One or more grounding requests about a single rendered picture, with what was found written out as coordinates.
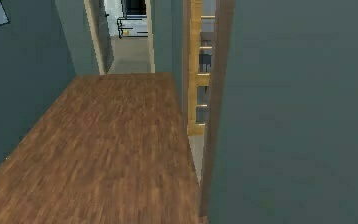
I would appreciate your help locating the yellow wooden shelf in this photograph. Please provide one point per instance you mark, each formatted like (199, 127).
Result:
(195, 66)

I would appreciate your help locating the black window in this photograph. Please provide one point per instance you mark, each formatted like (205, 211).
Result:
(135, 6)

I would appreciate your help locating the white bed with black frame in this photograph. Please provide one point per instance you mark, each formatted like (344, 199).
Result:
(133, 26)

